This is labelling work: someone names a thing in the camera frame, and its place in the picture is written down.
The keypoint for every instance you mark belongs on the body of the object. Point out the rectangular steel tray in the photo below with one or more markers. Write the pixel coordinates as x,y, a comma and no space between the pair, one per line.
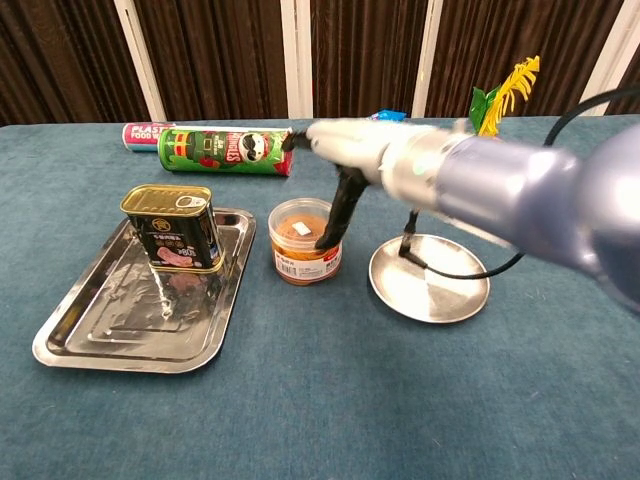
125,325

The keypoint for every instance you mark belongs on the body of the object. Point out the white round plate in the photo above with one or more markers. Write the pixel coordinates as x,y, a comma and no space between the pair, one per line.
430,290

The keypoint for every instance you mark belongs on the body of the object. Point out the metal luncheon meat can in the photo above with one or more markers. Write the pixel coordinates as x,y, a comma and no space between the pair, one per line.
175,230

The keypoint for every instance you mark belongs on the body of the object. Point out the blue snack bag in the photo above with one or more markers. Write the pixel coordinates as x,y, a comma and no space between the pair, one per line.
387,115

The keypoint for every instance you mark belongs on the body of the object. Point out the blue table mat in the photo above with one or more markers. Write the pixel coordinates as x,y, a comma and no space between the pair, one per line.
320,400

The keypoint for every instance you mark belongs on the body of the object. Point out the plastic wrap box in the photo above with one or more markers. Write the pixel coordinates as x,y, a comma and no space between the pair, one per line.
140,136

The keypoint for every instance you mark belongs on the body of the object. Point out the dark brown curtain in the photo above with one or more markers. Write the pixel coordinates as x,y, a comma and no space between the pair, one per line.
225,50

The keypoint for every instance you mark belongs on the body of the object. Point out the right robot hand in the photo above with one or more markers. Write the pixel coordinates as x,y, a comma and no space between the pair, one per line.
350,142

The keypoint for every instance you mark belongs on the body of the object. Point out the green Pringles can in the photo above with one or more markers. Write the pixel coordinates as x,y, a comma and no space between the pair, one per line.
220,150

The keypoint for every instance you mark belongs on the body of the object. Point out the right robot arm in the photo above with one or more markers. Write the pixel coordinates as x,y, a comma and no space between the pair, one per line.
525,195

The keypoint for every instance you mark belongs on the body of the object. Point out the yellow green artificial plant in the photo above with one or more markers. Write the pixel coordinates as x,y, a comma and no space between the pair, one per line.
510,90

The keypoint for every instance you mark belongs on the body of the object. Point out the white frame post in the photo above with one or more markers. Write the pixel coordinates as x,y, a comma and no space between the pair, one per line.
610,55
296,60
426,60
140,60

